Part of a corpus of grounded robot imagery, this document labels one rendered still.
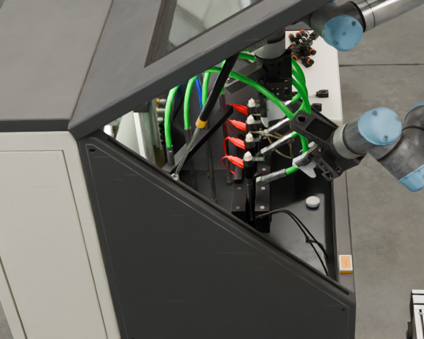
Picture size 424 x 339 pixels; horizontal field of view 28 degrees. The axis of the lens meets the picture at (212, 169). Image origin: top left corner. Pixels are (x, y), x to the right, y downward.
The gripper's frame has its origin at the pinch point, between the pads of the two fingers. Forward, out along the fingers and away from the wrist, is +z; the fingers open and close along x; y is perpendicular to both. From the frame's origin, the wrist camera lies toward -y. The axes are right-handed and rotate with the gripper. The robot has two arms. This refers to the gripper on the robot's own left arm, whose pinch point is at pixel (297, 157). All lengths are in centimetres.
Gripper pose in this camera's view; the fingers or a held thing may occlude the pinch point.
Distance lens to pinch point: 197.5
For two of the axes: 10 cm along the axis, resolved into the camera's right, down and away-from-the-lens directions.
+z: -3.7, 2.2, 9.1
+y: 7.0, 7.0, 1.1
